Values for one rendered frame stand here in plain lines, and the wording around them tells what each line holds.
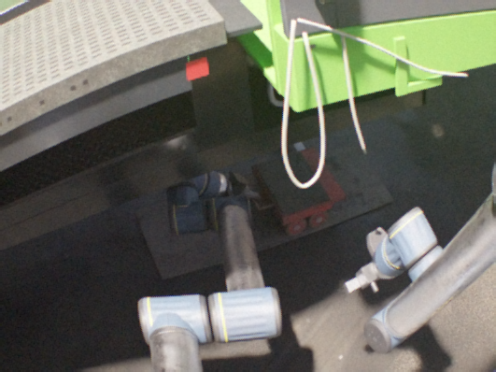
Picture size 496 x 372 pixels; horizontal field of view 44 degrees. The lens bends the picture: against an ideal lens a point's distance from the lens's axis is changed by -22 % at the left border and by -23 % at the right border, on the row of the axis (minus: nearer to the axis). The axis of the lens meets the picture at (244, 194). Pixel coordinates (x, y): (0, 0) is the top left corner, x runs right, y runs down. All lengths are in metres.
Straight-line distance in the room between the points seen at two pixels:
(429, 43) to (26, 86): 0.88
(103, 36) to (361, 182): 1.94
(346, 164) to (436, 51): 1.73
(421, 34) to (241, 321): 0.92
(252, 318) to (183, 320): 0.18
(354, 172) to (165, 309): 1.46
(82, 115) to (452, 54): 0.84
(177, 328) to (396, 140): 1.79
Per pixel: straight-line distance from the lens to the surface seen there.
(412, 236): 1.61
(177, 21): 1.34
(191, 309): 1.88
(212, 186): 2.69
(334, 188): 2.89
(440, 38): 1.51
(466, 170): 3.28
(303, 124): 2.23
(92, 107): 1.35
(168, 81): 1.37
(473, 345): 2.64
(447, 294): 1.26
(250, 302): 1.89
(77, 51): 1.35
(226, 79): 2.01
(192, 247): 2.88
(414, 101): 2.42
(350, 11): 1.33
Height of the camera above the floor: 2.20
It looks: 46 degrees down
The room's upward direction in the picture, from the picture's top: 4 degrees counter-clockwise
